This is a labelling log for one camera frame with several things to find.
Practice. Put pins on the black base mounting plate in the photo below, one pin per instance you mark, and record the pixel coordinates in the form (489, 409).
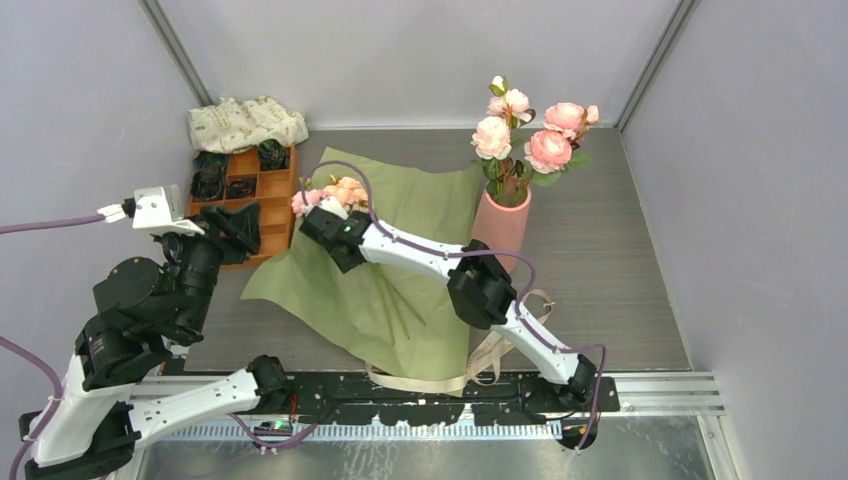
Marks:
(351, 398)

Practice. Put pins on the pink cylindrical vase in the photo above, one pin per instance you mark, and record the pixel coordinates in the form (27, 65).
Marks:
(500, 227)

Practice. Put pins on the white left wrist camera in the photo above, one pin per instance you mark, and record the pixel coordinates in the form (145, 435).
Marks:
(154, 210)

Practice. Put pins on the dark green rolled item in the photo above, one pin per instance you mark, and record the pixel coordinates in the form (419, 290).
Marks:
(272, 155)

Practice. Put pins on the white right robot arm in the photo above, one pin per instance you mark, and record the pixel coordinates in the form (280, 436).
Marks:
(479, 287)

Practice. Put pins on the beige ribbon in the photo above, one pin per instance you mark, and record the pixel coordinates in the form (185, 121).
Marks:
(477, 358)

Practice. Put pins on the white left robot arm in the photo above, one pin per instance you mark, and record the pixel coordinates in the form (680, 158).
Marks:
(93, 425)

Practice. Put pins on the pale pink single flower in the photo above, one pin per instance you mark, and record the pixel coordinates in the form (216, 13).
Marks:
(499, 143)

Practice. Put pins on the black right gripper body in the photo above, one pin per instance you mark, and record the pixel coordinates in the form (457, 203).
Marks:
(345, 267)

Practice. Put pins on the orange wooden compartment tray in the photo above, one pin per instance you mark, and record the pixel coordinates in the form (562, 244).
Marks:
(273, 196)

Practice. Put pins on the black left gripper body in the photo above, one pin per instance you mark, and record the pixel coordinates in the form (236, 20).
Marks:
(201, 257)

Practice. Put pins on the deep pink flower stem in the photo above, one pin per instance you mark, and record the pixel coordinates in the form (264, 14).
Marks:
(553, 151)

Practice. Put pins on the teal dark rolled item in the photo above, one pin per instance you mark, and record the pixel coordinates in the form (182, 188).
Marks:
(205, 159)

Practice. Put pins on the cream printed cloth bag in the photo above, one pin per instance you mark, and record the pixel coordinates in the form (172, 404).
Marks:
(234, 127)

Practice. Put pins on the dark rolled item in tray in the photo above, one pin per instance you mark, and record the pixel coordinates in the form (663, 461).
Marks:
(208, 184)

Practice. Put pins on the pink flower bouquet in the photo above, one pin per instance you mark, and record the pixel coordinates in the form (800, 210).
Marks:
(351, 195)

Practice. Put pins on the orange and green wrapping paper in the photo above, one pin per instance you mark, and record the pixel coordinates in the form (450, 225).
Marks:
(346, 308)

